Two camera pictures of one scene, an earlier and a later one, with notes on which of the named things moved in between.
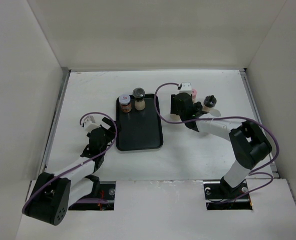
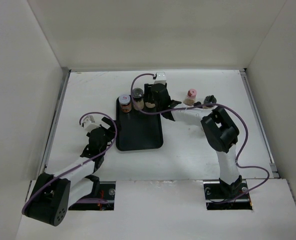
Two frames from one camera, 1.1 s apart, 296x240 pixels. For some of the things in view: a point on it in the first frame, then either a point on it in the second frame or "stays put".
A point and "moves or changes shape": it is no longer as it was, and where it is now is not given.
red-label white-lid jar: (125, 102) stays put
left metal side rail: (64, 80) stays put
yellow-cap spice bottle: (174, 117) moves or changes shape
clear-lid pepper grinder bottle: (139, 93) stays put
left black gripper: (111, 134) stays put
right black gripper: (173, 105) to (148, 91)
